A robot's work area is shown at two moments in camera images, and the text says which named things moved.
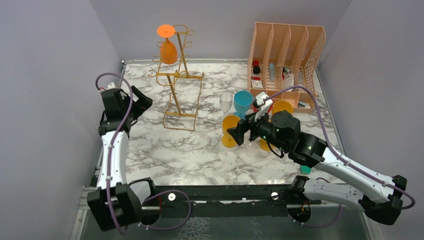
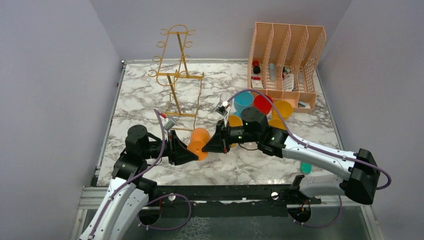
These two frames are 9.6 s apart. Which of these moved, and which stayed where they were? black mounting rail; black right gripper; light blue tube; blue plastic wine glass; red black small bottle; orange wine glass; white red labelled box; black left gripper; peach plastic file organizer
Moved: orange wine glass; black left gripper; black right gripper
Stayed: blue plastic wine glass; white red labelled box; red black small bottle; peach plastic file organizer; black mounting rail; light blue tube
